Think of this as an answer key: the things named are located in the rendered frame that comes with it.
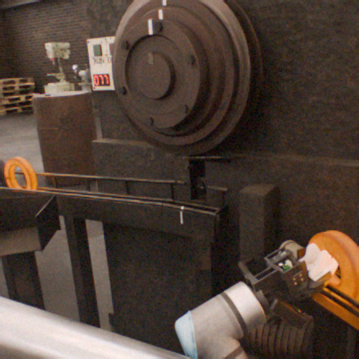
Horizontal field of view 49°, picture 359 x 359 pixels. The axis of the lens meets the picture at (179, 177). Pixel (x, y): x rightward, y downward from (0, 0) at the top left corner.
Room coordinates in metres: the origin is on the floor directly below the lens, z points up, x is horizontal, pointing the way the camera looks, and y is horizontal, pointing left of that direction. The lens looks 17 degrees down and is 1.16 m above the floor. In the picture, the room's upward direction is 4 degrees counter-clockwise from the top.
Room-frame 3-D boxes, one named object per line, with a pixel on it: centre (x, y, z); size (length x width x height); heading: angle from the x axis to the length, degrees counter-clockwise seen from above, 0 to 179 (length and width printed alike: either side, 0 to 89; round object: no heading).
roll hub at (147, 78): (1.09, 0.04, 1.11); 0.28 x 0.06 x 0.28; 54
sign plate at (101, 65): (1.45, 0.19, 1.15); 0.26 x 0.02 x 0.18; 54
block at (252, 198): (1.04, -0.22, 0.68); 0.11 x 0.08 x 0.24; 144
